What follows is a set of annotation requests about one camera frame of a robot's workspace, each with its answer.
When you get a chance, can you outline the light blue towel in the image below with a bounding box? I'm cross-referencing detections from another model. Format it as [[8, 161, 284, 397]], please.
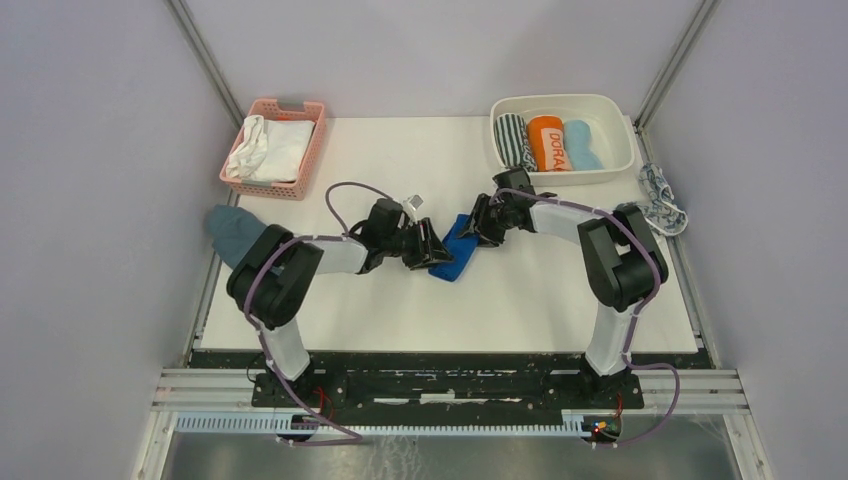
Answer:
[[564, 119, 603, 171]]

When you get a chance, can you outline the orange rolled towel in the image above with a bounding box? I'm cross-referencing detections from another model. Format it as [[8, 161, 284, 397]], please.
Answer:
[[527, 115, 574, 172]]

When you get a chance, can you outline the patterned white blue cloth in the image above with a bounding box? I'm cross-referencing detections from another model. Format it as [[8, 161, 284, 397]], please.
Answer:
[[638, 163, 689, 237]]

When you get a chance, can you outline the dark blue towel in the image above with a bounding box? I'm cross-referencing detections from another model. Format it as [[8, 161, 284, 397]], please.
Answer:
[[428, 214, 479, 282]]

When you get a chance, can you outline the white plastic tub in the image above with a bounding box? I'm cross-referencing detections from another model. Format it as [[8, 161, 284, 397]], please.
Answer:
[[490, 94, 637, 187]]

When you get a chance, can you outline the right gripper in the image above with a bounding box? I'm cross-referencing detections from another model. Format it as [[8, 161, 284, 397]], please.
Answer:
[[458, 193, 514, 249]]

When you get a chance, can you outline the white crumpled cloth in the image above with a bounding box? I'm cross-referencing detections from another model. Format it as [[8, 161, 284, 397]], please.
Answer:
[[225, 115, 268, 180]]

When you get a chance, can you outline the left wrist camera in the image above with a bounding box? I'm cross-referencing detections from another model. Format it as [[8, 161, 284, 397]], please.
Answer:
[[400, 194, 423, 222]]

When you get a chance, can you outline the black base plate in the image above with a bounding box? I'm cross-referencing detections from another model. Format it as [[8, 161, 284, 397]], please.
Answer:
[[291, 351, 645, 427]]

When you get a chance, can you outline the pink plastic basket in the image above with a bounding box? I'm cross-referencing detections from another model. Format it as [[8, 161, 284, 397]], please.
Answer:
[[219, 98, 327, 200]]

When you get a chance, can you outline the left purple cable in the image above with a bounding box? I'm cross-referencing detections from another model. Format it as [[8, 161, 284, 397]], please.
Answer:
[[242, 181, 399, 446]]

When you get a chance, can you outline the grey-blue towel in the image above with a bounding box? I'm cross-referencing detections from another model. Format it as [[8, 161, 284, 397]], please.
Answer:
[[204, 204, 267, 269]]

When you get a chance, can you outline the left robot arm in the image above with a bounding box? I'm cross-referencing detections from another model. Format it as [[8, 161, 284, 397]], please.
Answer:
[[226, 198, 454, 407]]

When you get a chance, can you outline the white folded towel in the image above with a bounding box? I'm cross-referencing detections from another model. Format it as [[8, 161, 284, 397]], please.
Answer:
[[253, 120, 315, 183]]

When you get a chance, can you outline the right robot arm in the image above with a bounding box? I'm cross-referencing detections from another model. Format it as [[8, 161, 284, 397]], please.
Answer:
[[458, 167, 668, 408]]

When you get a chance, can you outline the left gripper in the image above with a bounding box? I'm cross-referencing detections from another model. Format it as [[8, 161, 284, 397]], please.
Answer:
[[383, 218, 455, 271]]

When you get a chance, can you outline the striped rolled towel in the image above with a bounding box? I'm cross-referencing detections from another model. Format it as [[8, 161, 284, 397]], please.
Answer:
[[493, 113, 537, 172]]

